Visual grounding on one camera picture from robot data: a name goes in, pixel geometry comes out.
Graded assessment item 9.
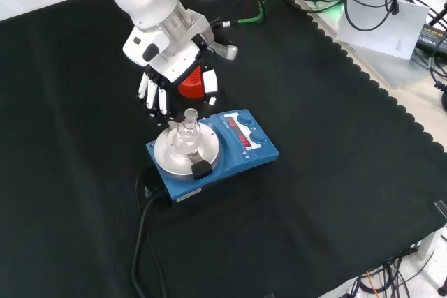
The black power adapter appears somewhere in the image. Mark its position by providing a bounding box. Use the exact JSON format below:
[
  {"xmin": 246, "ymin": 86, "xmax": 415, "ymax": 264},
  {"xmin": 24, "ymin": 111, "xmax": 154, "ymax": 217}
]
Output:
[{"xmin": 414, "ymin": 23, "xmax": 447, "ymax": 57}]

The clear glass round-bottom flask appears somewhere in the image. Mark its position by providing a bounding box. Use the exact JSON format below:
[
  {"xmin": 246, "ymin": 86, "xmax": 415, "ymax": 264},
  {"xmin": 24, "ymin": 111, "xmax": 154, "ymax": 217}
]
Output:
[{"xmin": 171, "ymin": 108, "xmax": 204, "ymax": 154}]

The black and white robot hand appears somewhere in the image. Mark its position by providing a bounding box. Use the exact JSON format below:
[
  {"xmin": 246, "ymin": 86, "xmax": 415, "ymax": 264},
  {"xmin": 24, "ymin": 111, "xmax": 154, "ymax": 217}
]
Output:
[{"xmin": 122, "ymin": 27, "xmax": 219, "ymax": 128}]

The black heater power cable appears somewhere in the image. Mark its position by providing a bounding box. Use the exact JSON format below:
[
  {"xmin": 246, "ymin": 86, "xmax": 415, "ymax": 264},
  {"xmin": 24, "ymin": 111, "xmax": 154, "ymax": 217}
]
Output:
[{"xmin": 131, "ymin": 167, "xmax": 175, "ymax": 298}]

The black bench cloth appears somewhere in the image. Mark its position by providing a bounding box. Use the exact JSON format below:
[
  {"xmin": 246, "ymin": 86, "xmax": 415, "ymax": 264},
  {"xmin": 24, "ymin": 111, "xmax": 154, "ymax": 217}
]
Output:
[{"xmin": 0, "ymin": 0, "xmax": 447, "ymax": 298}]

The heater with blue base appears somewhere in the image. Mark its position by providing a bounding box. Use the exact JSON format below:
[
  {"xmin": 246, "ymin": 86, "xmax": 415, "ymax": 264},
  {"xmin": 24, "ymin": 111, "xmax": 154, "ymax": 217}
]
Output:
[{"xmin": 145, "ymin": 108, "xmax": 280, "ymax": 207}]

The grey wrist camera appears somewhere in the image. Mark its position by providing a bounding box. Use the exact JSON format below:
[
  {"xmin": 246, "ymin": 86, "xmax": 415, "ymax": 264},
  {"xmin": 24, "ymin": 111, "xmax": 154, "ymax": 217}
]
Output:
[{"xmin": 213, "ymin": 40, "xmax": 240, "ymax": 61}]

